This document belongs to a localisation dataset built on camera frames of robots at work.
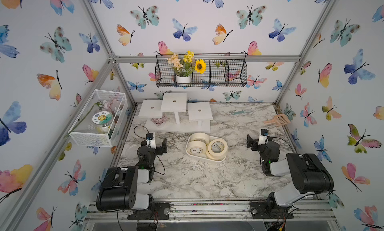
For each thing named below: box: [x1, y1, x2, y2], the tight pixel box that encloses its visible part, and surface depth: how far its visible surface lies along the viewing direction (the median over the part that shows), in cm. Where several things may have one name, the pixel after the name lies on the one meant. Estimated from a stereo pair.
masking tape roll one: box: [206, 138, 228, 161], surface depth 90 cm
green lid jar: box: [92, 111, 114, 134], surface depth 67 cm
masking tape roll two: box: [186, 140, 207, 156], surface depth 92 cm
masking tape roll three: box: [190, 133, 210, 145], surface depth 93 cm
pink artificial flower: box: [150, 118, 167, 125], surface depth 100 cm
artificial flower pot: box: [167, 50, 207, 84], surface depth 85 cm
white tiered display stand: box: [138, 93, 213, 134], surface depth 99 cm
